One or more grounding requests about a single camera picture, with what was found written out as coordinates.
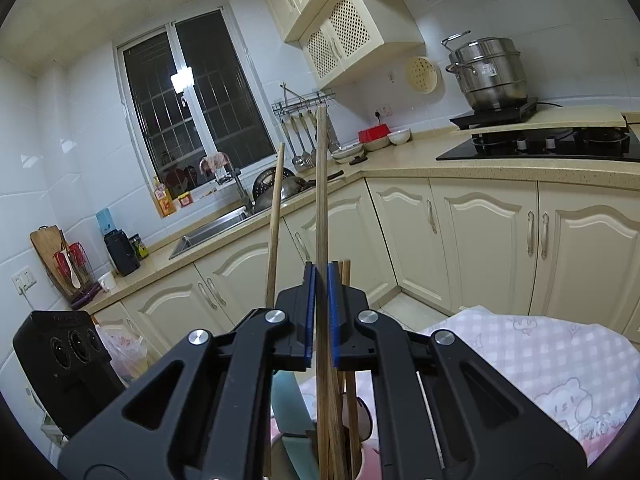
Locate light wooden chopstick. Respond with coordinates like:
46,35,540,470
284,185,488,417
262,142,287,480

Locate pink rag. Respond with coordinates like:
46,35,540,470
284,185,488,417
199,152,232,173

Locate black countertop appliance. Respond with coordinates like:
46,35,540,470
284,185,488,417
12,310,126,433

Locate wooden cutting board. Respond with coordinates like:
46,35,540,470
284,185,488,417
29,225,76,301

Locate beige kitchen countertop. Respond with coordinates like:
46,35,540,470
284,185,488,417
77,130,640,316

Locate beige board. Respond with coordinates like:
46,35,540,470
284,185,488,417
452,105,628,136

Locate red box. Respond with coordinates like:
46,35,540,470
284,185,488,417
357,126,391,145

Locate steel colander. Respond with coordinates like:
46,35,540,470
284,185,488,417
251,167,313,213

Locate white pink checked towel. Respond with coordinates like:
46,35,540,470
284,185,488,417
272,307,640,480

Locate pink checked tablecloth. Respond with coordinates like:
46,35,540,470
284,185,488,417
570,410,636,476

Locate barred kitchen window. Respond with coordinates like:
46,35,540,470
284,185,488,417
116,7,276,206

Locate black kettle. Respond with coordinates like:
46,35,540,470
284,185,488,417
103,229,141,277

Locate orange bottle on windowsill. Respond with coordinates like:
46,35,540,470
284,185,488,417
152,180,177,218

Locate bunch of wooden chopsticks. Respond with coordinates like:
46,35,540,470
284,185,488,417
327,258,362,480

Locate clear plastic bag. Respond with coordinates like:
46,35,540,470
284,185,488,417
95,322,151,381

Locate round cream steamer tray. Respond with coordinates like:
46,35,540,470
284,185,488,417
404,56,440,95

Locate steel sink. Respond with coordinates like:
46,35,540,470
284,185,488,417
169,209,251,261

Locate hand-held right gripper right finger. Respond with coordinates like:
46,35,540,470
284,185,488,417
327,260,588,480

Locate black induction cooker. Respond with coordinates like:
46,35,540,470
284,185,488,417
449,99,541,128

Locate cream lattice door cabinet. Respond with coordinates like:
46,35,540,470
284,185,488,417
299,0,427,89

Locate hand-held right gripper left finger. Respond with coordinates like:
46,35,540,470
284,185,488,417
59,261,317,480

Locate wire utensil rack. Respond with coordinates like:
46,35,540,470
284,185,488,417
271,82,337,117

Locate pink paper cup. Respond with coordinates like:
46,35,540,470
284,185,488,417
270,430,388,480

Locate black gas stove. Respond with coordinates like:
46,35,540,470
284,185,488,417
435,127,640,163

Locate light blue knife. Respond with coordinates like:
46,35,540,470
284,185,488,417
271,371,320,480

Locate red utensil holder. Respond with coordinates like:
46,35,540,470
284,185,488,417
55,242,91,286

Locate steel steamer pot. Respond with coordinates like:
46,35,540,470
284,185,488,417
441,32,530,112

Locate steel faucet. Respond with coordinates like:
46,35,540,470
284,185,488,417
215,167,253,211

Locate brown wooden chopstick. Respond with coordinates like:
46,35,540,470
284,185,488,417
314,104,335,480

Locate cream base kitchen cabinets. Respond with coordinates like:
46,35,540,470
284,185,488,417
92,175,640,361

